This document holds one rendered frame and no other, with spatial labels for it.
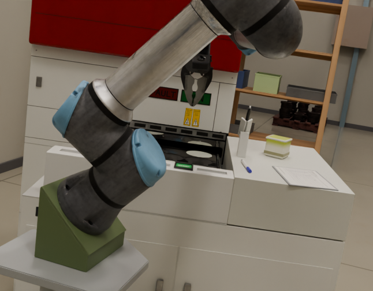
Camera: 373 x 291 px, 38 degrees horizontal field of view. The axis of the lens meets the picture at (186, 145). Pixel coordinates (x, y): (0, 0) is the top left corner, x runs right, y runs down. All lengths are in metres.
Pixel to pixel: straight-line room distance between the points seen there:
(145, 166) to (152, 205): 0.49
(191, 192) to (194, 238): 0.14
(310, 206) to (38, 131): 1.17
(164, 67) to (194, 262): 0.75
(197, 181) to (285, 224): 0.29
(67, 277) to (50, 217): 0.14
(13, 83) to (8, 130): 0.39
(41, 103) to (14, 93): 2.44
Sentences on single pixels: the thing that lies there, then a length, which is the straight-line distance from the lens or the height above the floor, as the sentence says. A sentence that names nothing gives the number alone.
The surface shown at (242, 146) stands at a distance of 1.85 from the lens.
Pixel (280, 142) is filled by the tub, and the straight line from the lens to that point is 1.92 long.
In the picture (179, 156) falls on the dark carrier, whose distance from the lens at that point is 2.02.
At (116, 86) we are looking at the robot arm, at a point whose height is 1.23.
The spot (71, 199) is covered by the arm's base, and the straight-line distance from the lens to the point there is 1.22.
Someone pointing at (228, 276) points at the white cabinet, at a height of 0.66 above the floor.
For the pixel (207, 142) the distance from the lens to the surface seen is 2.19.
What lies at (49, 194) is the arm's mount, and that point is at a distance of 1.24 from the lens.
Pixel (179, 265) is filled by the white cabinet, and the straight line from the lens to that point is 1.68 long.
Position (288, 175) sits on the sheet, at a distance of 1.71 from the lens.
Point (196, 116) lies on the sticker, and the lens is 2.18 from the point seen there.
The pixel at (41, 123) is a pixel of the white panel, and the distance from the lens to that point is 2.29.
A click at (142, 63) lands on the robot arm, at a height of 1.28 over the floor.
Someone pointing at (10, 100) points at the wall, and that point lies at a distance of 4.67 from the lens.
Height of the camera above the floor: 1.36
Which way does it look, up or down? 12 degrees down
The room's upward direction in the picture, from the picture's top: 8 degrees clockwise
